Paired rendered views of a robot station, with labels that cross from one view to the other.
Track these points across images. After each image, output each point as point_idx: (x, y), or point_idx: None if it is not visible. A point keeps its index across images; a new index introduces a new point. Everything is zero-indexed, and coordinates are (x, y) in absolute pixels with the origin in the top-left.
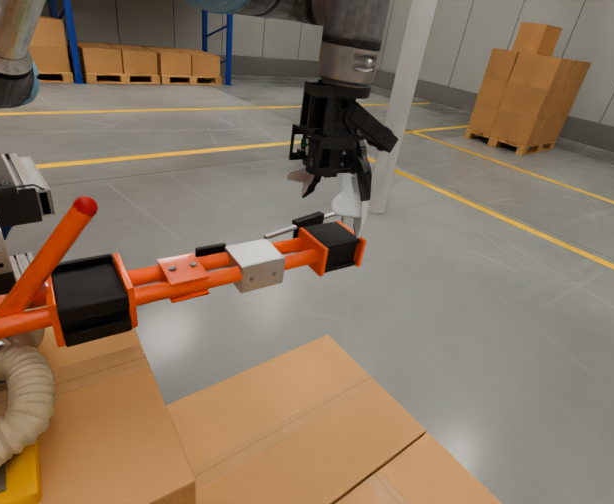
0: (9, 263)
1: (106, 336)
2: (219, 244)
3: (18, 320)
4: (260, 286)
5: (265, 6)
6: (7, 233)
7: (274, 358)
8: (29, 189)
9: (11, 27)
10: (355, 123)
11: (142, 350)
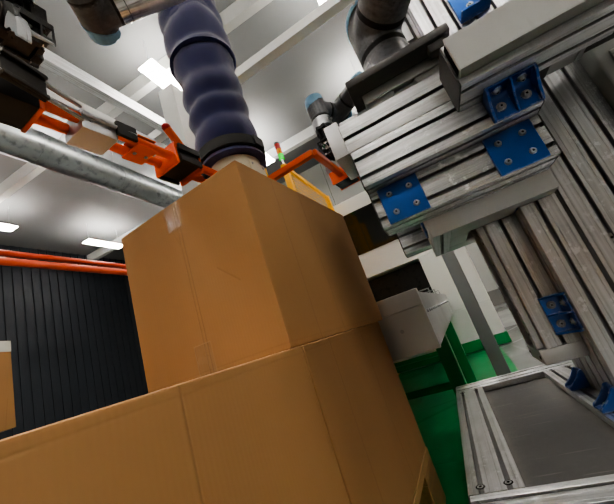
0: (333, 153)
1: (166, 181)
2: (119, 122)
3: None
4: (86, 149)
5: (76, 12)
6: (491, 113)
7: (52, 423)
8: (439, 53)
9: None
10: None
11: (176, 200)
